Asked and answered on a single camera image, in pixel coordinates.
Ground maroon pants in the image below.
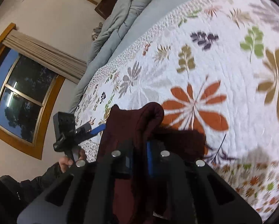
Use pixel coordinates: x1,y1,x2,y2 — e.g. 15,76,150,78
96,102,207,224

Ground left forearm black sleeve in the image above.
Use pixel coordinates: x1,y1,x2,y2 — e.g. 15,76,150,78
0,160,73,223

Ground left hand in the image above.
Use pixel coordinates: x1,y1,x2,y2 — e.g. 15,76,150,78
58,149,87,173

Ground wooden framed window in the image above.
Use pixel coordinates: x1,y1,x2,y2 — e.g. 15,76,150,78
0,23,65,160

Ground beige curtain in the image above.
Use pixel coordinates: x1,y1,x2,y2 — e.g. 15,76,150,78
3,29,87,84

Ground white floral quilt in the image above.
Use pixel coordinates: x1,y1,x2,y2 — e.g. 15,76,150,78
75,0,279,221

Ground grey comforter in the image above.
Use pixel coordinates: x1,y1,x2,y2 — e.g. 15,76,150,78
87,0,152,65

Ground grey bed sheet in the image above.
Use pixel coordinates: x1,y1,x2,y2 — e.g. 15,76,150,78
69,0,190,113

